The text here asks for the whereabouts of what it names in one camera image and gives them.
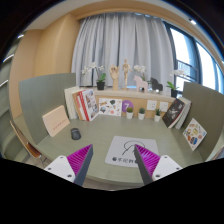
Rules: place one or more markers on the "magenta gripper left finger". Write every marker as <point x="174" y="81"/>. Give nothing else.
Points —
<point x="73" y="167"/>

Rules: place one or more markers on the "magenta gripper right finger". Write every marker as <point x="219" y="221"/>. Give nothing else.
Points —
<point x="152" y="166"/>

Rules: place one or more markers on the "black computer mouse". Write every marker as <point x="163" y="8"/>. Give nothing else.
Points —
<point x="75" y="134"/>

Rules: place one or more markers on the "white printed mouse pad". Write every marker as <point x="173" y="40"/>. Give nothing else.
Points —
<point x="121" y="150"/>

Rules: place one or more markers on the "right small potted plant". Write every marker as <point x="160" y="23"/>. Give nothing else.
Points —
<point x="157" y="115"/>

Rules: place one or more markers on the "small potted plant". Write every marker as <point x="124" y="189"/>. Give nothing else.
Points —
<point x="141" y="113"/>
<point x="157" y="115"/>
<point x="129" y="112"/>

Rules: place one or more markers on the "beige cardboard card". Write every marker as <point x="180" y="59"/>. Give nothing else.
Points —
<point x="55" y="120"/>

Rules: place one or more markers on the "wooden chair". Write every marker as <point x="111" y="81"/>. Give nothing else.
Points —
<point x="31" y="151"/>

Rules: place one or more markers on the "white colourful picture book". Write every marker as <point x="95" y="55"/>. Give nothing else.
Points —
<point x="194" y="134"/>

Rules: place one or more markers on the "middle small potted plant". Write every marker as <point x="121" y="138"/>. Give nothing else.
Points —
<point x="141" y="113"/>

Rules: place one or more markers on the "left small potted plant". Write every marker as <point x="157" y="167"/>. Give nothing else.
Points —
<point x="129" y="112"/>

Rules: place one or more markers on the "dark cover book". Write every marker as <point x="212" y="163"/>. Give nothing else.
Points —
<point x="171" y="116"/>

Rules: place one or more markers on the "green right desk partition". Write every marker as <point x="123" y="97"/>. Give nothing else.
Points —
<point x="207" y="108"/>

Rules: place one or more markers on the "green desk partition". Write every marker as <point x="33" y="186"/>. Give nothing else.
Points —
<point x="207" y="108"/>
<point x="40" y="95"/>

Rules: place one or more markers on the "purple round number sign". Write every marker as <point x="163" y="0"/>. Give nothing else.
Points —
<point x="126" y="104"/>

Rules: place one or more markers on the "colourful illustrated card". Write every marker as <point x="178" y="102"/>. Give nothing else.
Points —
<point x="108" y="106"/>

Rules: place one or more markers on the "red and white book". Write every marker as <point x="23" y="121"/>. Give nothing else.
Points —
<point x="85" y="104"/>

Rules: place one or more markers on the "white standing book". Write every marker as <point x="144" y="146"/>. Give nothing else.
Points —
<point x="70" y="104"/>

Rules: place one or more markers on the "green left desk partition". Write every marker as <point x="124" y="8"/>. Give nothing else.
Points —
<point x="40" y="95"/>

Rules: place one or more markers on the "right white orchid pot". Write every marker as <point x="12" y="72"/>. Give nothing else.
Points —
<point x="178" y="73"/>

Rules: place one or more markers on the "white orchid pot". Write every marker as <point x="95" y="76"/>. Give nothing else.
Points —
<point x="101" y="75"/>
<point x="178" y="73"/>

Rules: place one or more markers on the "pink wooden horse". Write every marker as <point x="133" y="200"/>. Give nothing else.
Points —
<point x="140" y="84"/>

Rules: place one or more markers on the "left white orchid pot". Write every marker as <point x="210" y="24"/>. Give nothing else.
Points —
<point x="101" y="75"/>

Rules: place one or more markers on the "middle white orchid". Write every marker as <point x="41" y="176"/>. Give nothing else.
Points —
<point x="142" y="70"/>

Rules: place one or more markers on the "wooden mannequin figure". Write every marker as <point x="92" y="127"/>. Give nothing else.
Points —
<point x="126" y="68"/>

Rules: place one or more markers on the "wooden hand model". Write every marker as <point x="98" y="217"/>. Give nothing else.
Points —
<point x="114" y="73"/>

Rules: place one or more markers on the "grey curtain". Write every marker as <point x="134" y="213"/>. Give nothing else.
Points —
<point x="119" y="39"/>

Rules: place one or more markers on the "white wall socket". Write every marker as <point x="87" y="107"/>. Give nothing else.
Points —
<point x="163" y="106"/>
<point x="151" y="105"/>

